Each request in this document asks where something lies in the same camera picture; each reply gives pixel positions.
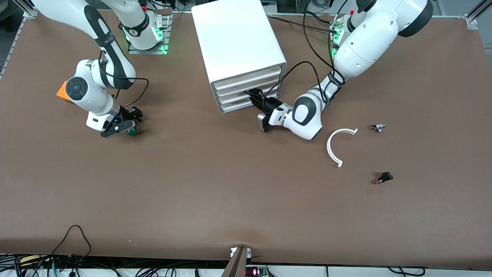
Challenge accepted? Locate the white drawer cabinet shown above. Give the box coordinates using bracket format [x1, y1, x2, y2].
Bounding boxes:
[191, 0, 288, 115]

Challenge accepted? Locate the orange box with black base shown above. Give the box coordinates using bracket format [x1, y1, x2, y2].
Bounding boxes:
[56, 81, 73, 102]

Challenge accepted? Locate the white curved plastic part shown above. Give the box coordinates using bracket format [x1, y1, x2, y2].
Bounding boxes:
[326, 128, 359, 169]

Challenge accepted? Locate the red LED display device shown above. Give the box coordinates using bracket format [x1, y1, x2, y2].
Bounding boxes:
[245, 265, 268, 277]

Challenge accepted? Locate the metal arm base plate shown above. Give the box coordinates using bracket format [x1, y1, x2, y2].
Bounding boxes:
[331, 21, 341, 60]
[128, 12, 171, 55]

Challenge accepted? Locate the black table cable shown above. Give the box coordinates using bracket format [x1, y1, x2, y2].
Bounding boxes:
[267, 12, 341, 33]

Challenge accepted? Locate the black looped cable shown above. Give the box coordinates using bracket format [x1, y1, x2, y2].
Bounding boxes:
[51, 225, 92, 257]

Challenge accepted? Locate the tangled black cable bundle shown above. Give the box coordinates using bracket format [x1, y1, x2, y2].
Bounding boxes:
[0, 254, 216, 277]

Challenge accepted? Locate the brown camera mount post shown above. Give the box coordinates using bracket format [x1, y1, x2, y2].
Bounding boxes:
[221, 246, 252, 277]

